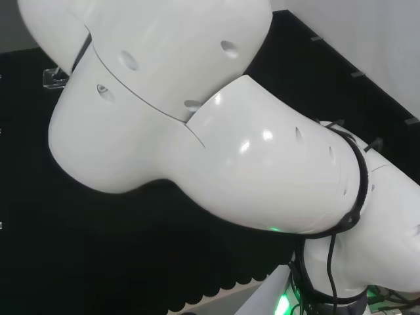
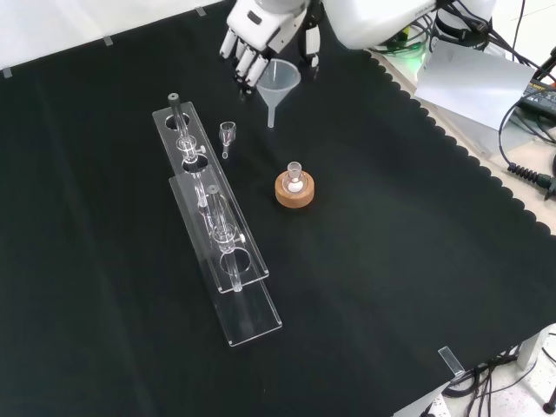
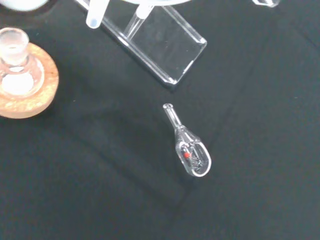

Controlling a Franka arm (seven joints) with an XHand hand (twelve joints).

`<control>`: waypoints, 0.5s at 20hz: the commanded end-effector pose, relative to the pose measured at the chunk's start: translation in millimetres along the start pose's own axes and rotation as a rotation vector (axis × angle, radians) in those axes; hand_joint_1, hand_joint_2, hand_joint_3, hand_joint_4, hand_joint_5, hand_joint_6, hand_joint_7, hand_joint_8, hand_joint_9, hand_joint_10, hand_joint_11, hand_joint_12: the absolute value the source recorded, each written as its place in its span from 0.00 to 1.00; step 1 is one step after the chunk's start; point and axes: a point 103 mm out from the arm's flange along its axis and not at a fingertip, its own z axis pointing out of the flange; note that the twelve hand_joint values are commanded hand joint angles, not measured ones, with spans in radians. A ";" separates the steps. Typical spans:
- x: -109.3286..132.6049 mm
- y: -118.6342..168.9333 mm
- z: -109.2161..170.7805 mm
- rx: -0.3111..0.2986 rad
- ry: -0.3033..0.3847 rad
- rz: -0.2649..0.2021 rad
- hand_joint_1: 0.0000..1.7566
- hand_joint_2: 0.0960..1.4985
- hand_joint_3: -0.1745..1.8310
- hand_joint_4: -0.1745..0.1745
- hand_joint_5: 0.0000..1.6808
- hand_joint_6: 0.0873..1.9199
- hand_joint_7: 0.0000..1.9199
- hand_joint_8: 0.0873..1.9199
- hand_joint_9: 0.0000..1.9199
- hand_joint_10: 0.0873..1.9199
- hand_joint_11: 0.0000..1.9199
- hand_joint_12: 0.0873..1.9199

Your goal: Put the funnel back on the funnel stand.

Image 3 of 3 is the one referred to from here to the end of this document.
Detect cork ring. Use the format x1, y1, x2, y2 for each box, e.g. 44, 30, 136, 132
0, 42, 60, 119

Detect clear acrylic funnel stand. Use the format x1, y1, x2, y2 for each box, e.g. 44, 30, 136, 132
74, 0, 208, 86

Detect black cloth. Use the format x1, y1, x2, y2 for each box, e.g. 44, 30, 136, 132
0, 0, 320, 240

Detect clear glass weighing funnel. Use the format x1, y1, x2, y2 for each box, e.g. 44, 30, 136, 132
162, 103, 213, 178

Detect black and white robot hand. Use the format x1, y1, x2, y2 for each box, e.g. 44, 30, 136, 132
121, 0, 191, 6

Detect round-bottom glass flask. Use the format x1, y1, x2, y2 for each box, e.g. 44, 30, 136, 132
0, 27, 46, 99

